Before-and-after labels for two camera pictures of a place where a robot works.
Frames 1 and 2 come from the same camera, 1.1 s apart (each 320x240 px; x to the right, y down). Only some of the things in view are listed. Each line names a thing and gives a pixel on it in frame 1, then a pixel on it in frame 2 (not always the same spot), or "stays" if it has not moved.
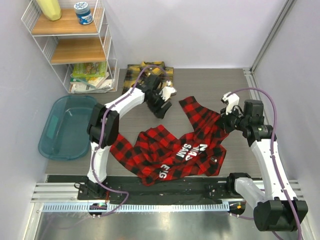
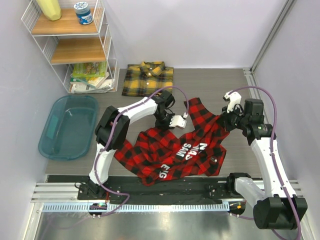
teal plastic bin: (64, 136) stays
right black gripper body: (233, 121) stays
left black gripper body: (157, 99) to (163, 120)
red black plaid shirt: (156, 156) stays
